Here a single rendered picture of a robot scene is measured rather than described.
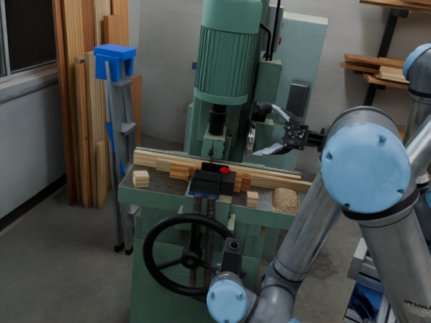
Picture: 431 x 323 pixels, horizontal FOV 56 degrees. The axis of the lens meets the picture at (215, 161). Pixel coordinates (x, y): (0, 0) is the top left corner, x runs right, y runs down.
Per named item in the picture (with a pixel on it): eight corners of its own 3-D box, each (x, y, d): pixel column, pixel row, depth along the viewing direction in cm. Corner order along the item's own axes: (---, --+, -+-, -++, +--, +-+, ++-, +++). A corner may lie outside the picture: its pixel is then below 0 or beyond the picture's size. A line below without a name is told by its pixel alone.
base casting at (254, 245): (132, 237, 139) (133, 215, 135) (167, 166, 191) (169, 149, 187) (262, 259, 137) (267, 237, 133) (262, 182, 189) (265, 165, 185)
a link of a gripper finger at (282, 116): (270, 95, 112) (293, 119, 113) (269, 95, 118) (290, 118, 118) (261, 102, 113) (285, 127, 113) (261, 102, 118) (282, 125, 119)
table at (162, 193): (106, 217, 125) (106, 200, 123) (134, 174, 153) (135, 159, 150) (302, 250, 123) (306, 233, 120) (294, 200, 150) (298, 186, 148)
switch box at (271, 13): (260, 50, 152) (268, 5, 145) (260, 47, 161) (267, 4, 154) (276, 53, 151) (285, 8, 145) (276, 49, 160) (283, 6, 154)
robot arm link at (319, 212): (346, 83, 76) (256, 270, 98) (344, 97, 67) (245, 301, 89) (406, 107, 75) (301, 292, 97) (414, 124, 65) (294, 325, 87)
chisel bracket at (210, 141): (200, 160, 137) (202, 137, 134) (205, 145, 150) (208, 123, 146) (222, 164, 137) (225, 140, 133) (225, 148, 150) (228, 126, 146)
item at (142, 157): (133, 163, 147) (133, 151, 145) (135, 161, 149) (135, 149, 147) (297, 190, 145) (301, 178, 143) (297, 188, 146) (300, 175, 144)
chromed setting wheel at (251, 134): (243, 159, 148) (248, 128, 143) (244, 147, 160) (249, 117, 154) (251, 161, 148) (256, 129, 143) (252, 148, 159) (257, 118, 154)
